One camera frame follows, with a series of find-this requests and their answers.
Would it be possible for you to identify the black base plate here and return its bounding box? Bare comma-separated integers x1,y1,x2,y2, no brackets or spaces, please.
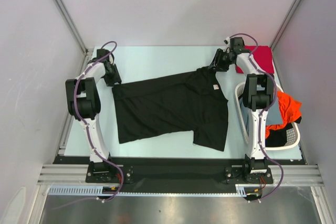
53,155,307,194

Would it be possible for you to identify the black garment in basket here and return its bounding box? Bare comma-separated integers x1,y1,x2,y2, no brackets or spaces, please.
266,117,302,149

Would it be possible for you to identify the grey blue t shirt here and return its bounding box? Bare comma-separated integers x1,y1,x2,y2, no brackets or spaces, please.
240,103,283,133

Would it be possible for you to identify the white laundry basket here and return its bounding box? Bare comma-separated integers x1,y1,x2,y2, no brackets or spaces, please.
234,82,300,151

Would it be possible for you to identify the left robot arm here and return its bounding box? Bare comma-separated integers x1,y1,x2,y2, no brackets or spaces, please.
65,48,122,183

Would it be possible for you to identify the folded red t shirt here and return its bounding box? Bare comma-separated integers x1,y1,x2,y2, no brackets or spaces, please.
235,46,275,74

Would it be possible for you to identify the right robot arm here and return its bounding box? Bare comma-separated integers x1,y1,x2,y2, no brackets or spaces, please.
208,33,277,184

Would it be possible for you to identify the black t shirt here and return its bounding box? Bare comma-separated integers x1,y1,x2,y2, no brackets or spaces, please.
112,67,229,152

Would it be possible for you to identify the white cable duct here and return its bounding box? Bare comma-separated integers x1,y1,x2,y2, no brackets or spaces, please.
48,185,261,197

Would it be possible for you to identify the aluminium frame rail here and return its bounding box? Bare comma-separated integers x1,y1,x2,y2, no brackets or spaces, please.
37,164,324,186

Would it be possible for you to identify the orange t shirt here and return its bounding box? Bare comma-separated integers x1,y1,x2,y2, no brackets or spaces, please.
266,91,302,138

